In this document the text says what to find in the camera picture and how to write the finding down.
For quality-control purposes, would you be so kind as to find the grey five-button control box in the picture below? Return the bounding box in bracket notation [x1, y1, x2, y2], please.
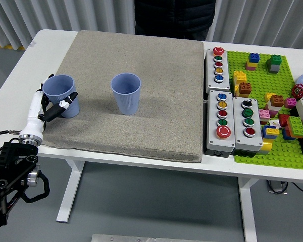
[204, 47, 231, 94]
[204, 90, 236, 158]

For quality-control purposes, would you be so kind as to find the person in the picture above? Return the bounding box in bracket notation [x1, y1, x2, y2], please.
[134, 0, 217, 41]

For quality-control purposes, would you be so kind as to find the blue toy brick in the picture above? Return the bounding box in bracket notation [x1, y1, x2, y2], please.
[247, 52, 261, 64]
[261, 125, 280, 140]

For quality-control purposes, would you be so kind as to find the blue ribbed plastic cup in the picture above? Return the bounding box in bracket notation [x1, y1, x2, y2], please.
[42, 74, 80, 118]
[110, 72, 142, 116]

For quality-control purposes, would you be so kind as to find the grey selector switch control box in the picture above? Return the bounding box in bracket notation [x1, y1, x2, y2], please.
[232, 96, 264, 153]

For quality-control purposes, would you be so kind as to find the red toy brick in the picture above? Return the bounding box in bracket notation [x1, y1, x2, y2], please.
[278, 113, 291, 128]

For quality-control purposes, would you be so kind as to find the red valve handwheel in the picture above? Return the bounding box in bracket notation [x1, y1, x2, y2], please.
[291, 84, 303, 100]

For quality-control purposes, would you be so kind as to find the green studded baseplate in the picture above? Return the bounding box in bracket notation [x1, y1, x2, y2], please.
[226, 51, 303, 170]

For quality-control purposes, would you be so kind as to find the brown toy brick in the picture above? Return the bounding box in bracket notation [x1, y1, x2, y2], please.
[269, 94, 285, 108]
[238, 82, 253, 98]

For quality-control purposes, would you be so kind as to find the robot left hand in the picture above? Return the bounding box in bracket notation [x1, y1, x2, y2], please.
[19, 73, 79, 137]

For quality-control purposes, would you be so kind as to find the yellow black floor tape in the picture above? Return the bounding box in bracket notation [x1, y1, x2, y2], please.
[0, 42, 26, 50]

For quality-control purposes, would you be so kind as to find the white table leg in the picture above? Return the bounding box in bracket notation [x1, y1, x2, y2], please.
[56, 159, 86, 224]
[237, 176, 260, 242]

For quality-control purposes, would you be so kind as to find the green toy brick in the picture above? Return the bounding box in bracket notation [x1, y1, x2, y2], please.
[266, 54, 283, 70]
[286, 115, 303, 139]

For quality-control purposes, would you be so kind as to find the grey-brown fabric mat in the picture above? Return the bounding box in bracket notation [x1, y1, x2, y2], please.
[37, 30, 205, 163]

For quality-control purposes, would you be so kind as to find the magenta toy brick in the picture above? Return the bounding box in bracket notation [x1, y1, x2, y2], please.
[283, 97, 297, 109]

